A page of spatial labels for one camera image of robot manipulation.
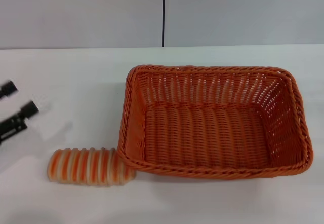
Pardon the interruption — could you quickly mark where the orange woven plastic basket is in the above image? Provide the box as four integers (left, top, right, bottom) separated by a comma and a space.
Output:
116, 64, 314, 179

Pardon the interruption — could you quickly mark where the orange white striped bread toy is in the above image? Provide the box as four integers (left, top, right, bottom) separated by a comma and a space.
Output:
47, 146, 137, 187

